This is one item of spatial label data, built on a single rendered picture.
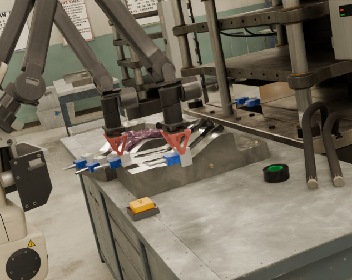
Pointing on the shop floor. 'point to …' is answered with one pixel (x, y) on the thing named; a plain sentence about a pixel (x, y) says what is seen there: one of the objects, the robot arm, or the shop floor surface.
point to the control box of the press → (347, 29)
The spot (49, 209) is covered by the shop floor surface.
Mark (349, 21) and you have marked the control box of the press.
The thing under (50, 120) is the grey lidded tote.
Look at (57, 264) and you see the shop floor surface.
